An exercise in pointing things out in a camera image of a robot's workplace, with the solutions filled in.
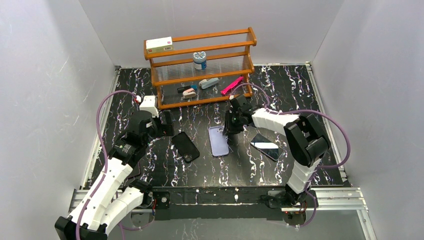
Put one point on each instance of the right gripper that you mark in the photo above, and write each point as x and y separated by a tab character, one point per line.
232	120

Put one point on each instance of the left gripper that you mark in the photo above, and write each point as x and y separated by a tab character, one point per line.
167	123

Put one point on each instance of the black phone case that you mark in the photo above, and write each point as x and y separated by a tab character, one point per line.
185	147

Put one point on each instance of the lavender phone case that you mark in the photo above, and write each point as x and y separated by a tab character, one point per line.
218	141

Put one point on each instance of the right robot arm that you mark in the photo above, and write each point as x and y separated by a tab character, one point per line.
306	138

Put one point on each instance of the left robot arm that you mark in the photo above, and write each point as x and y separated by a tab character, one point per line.
101	209

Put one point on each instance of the dark phone with pink edge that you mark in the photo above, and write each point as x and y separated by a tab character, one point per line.
135	173

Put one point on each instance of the pink comb tool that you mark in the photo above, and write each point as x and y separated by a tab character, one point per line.
232	86

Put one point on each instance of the grey blue stapler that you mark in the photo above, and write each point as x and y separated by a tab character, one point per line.
207	83

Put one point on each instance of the black teal marker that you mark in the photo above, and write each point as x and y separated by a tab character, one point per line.
181	89

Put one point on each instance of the pink white stapler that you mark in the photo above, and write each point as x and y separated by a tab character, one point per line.
189	93

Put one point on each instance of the orange wooden shelf rack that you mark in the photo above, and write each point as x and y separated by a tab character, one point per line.
228	57

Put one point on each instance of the blue white jar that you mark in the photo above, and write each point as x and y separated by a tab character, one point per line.
199	60

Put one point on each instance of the white box on shelf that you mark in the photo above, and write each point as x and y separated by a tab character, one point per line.
159	45

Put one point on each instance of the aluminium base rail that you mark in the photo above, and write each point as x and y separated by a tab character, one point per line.
248	202

